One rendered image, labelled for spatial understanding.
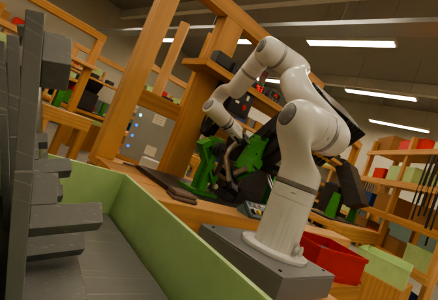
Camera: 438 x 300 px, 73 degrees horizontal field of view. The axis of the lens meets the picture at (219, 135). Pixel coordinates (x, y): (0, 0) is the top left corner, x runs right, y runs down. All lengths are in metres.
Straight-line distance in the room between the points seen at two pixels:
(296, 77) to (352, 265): 0.82
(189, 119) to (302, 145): 0.97
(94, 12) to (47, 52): 11.50
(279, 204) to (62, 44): 0.68
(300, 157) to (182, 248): 0.41
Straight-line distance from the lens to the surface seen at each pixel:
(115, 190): 0.85
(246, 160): 1.55
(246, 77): 1.32
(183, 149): 1.69
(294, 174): 0.83
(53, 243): 0.39
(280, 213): 0.83
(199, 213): 1.08
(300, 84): 0.99
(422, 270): 4.00
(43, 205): 0.30
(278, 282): 0.71
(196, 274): 0.53
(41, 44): 0.26
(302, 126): 0.79
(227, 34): 1.80
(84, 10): 11.65
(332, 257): 1.31
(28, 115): 0.26
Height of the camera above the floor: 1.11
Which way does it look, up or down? 3 degrees up
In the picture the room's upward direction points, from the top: 22 degrees clockwise
